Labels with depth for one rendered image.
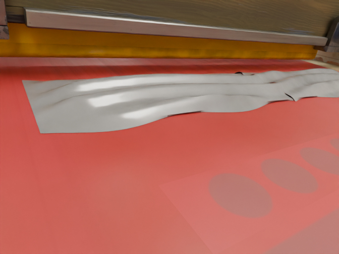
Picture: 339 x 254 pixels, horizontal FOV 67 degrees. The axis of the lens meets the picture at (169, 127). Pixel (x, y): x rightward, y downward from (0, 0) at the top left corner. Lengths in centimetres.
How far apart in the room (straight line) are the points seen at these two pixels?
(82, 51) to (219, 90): 11
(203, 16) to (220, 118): 13
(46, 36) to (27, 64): 3
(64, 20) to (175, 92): 8
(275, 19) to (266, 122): 18
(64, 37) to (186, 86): 10
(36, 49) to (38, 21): 3
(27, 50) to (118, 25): 7
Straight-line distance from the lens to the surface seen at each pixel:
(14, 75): 19
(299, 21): 37
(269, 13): 32
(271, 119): 17
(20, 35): 21
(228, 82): 22
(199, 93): 17
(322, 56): 50
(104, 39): 22
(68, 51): 22
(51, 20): 19
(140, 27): 21
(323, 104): 24
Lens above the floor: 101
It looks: 27 degrees down
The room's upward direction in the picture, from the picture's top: 9 degrees clockwise
